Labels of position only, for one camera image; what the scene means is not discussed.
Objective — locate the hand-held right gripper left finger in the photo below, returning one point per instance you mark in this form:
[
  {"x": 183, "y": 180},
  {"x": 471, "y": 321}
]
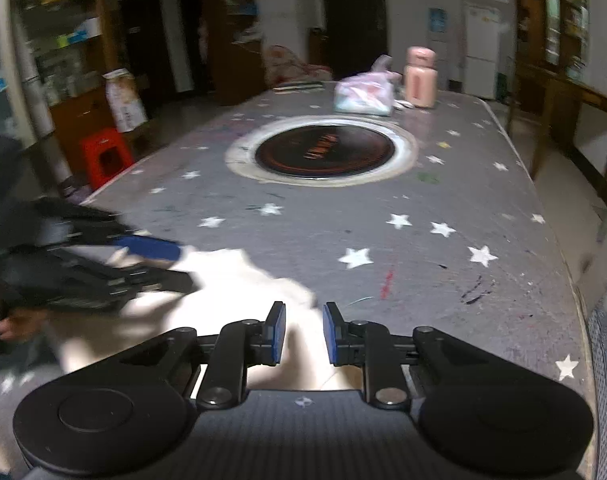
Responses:
[{"x": 279, "y": 332}]

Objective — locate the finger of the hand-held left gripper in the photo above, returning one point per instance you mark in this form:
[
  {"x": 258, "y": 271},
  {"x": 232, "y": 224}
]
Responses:
[
  {"x": 168, "y": 282},
  {"x": 148, "y": 248}
]

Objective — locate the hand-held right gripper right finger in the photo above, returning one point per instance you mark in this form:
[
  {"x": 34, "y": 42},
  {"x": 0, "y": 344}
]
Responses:
[{"x": 330, "y": 332}]

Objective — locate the cream fleece garment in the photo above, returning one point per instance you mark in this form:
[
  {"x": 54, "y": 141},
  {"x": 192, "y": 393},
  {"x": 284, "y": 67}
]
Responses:
[{"x": 233, "y": 290}]

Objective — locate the person's left hand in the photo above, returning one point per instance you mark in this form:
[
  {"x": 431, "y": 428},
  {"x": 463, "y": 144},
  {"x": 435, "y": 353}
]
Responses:
[{"x": 20, "y": 322}]

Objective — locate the red plastic stool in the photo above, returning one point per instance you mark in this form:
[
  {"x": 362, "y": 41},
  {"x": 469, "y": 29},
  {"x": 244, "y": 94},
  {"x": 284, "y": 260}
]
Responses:
[{"x": 105, "y": 157}]

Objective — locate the grey star tablecloth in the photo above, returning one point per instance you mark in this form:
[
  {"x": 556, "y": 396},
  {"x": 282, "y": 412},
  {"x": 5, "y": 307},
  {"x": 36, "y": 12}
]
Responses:
[{"x": 333, "y": 225}]

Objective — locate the printed paper bag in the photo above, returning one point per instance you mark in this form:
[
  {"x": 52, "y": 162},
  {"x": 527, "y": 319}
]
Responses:
[{"x": 126, "y": 102}]

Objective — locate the round black induction cooker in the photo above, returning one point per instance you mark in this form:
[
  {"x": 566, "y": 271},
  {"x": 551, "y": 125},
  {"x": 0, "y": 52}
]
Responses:
[{"x": 323, "y": 152}]

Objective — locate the wooden shelf unit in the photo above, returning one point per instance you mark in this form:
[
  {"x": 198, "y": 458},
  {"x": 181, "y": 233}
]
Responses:
[{"x": 231, "y": 70}]

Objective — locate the dark wooden door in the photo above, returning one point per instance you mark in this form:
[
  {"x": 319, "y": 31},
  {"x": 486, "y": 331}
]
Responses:
[
  {"x": 146, "y": 45},
  {"x": 353, "y": 15}
]

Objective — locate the wooden display cabinet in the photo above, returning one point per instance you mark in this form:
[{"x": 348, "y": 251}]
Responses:
[{"x": 68, "y": 60}]

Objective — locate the pink printed cloth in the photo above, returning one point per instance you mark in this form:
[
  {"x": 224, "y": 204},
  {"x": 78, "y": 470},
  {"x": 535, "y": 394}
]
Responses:
[{"x": 293, "y": 62}]

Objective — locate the small white object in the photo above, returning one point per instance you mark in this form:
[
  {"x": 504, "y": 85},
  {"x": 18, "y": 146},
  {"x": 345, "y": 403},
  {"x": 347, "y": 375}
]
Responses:
[{"x": 402, "y": 105}]

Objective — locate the pink white tissue pack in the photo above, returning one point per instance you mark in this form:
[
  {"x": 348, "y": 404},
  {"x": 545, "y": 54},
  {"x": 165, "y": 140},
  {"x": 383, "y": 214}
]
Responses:
[{"x": 363, "y": 92}]

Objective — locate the pink thermos bottle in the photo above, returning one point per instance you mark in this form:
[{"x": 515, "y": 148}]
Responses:
[{"x": 420, "y": 80}]

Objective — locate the white fridge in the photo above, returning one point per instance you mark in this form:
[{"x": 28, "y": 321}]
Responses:
[{"x": 482, "y": 50}]

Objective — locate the wooden side table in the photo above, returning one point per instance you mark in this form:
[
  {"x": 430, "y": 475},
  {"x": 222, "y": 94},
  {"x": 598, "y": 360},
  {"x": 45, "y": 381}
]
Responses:
[{"x": 573, "y": 90}]

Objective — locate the wooden glass cabinet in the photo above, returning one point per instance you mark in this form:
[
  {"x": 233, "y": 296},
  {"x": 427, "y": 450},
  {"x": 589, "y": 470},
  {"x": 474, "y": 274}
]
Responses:
[{"x": 548, "y": 20}]

